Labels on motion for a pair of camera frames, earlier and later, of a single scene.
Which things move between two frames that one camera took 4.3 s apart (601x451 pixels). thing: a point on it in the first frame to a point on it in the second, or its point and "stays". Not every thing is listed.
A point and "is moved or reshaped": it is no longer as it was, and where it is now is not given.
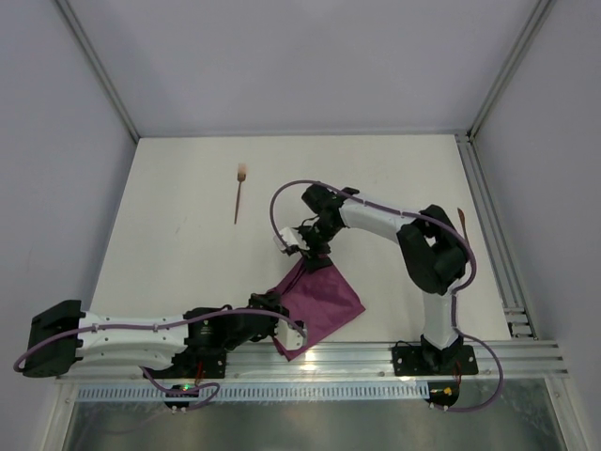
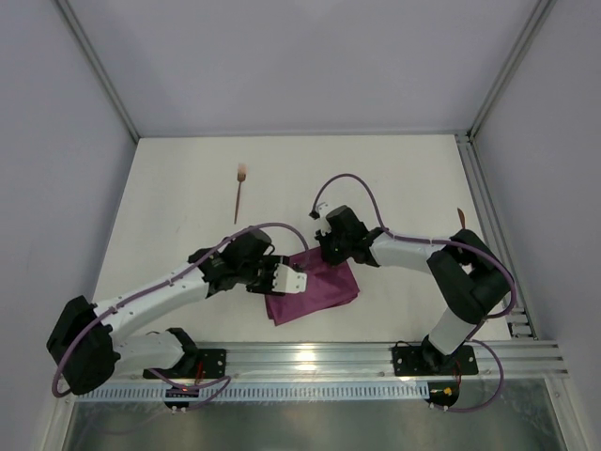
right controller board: [443, 393] stays
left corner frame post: [93, 59] stays
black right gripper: [315, 251] to [330, 245]
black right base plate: [436, 360] stays
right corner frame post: [541, 12] stays
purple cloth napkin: [319, 301] is moved or reshaped
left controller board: [181, 405] stays
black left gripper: [270, 305] to [265, 280]
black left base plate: [195, 363] stays
